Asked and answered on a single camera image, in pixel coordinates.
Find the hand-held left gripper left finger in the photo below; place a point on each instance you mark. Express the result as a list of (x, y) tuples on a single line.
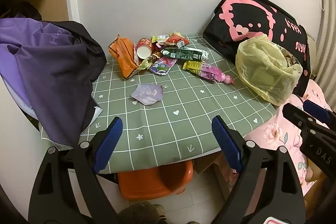
[(109, 145)]

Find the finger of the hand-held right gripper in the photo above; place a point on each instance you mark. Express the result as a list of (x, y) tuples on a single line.
[(294, 112), (317, 109)]

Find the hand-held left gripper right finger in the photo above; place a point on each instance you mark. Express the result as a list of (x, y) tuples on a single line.
[(227, 140)]

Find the yellow plastic bag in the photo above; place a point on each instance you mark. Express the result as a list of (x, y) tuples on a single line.
[(260, 74)]

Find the pale purple pouch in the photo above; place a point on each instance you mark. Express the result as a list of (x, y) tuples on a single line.
[(147, 94)]

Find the yellow snack wrapper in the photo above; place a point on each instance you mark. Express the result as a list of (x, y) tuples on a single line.
[(193, 65)]

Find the orange snack wrapper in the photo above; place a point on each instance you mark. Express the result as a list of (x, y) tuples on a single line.
[(124, 53)]

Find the green and white snack wrapper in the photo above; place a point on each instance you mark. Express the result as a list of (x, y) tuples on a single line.
[(183, 54)]

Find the pink cartoon pouch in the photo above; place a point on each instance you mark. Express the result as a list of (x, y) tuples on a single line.
[(162, 65)]

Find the red paper cup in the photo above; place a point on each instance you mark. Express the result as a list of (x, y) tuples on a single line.
[(143, 50)]

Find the red snack wrapper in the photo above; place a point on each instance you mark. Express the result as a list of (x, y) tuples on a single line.
[(176, 39)]

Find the yellow-green snack wrapper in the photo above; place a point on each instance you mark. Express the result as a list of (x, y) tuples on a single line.
[(160, 39)]

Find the person's right forearm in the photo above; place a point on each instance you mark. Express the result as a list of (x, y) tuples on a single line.
[(313, 176)]

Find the pink floral blanket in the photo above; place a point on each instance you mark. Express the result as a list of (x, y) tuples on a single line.
[(270, 132)]

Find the cardboard box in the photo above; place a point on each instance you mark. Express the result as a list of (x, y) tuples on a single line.
[(204, 163)]

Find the orange plastic stool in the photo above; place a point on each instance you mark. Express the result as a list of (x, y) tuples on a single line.
[(147, 182)]

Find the green checked tablecloth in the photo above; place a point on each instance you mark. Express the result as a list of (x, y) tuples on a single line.
[(170, 121)]

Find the pink caterpillar toy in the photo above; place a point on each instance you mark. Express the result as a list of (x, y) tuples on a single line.
[(220, 76)]

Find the brown fuzzy slipper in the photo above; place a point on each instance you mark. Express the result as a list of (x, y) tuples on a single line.
[(139, 213), (160, 211)]

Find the white ribbed curtain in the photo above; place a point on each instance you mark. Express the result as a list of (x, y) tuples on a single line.
[(329, 29)]

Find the purple and black jacket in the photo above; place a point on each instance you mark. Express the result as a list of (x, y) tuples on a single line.
[(52, 69)]

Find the black bag pink cat print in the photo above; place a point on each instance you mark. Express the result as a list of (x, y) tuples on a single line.
[(249, 19)]

